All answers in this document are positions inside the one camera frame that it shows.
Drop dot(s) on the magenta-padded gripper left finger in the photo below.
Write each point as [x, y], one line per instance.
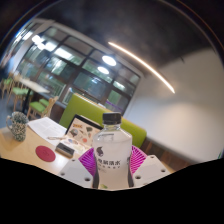
[75, 171]

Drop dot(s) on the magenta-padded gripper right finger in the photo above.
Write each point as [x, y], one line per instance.
[150, 168]

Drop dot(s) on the clear black-capped drink bottle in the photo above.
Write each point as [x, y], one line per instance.
[111, 150]

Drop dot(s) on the small black box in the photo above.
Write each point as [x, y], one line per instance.
[65, 149]

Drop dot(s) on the white sticker sheet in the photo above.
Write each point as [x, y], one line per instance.
[76, 142]

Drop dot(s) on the flat round red coaster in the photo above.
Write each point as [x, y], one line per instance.
[45, 153]

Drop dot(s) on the white paper sheets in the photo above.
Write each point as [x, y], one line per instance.
[45, 128]

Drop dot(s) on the green upholstered bench backrest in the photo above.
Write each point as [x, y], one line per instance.
[83, 106]

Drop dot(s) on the wooden chairs with green seats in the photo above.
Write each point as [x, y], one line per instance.
[36, 106]

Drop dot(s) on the wooden dining table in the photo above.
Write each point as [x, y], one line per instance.
[33, 87]

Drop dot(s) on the curved linear ceiling light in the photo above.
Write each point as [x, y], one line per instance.
[143, 65]

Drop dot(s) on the round pendant ceiling lamps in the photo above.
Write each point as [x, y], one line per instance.
[109, 60]

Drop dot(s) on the dark-framed window wall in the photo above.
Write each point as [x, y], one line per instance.
[86, 80]

